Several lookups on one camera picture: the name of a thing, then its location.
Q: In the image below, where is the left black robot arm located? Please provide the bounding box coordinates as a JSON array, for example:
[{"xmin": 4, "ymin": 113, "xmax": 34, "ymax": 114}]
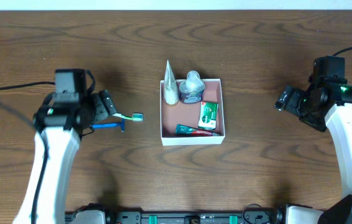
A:
[{"xmin": 13, "ymin": 126, "xmax": 81, "ymax": 223}]

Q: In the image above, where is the green white soap packet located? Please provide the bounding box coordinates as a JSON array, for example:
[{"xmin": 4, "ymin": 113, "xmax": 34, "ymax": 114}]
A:
[{"xmin": 198, "ymin": 101, "xmax": 218, "ymax": 130}]

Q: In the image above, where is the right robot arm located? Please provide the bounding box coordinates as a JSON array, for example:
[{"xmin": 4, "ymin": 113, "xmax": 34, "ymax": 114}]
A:
[{"xmin": 274, "ymin": 84, "xmax": 352, "ymax": 223}]

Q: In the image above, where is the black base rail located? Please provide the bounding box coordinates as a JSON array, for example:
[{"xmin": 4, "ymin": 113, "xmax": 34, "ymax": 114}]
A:
[{"xmin": 104, "ymin": 208, "xmax": 285, "ymax": 224}]

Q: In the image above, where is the blue disposable razor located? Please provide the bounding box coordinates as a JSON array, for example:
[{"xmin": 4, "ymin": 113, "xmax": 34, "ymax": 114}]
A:
[{"xmin": 91, "ymin": 118, "xmax": 125, "ymax": 132}]

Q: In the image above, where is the green white toothbrush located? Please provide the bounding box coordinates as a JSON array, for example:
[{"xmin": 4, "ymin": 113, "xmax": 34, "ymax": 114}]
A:
[{"xmin": 112, "ymin": 113, "xmax": 144, "ymax": 121}]

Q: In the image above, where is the white box with pink interior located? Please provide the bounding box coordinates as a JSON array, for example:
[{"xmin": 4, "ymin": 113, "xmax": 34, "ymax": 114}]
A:
[{"xmin": 160, "ymin": 78, "xmax": 226, "ymax": 146}]

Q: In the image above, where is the white Pantene tube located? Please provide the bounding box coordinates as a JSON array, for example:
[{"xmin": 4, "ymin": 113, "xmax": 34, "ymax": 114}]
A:
[{"xmin": 164, "ymin": 61, "xmax": 178, "ymax": 105}]

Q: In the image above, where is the red green toothpaste tube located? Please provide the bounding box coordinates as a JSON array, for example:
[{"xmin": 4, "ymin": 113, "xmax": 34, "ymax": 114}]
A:
[{"xmin": 175, "ymin": 124, "xmax": 219, "ymax": 137}]

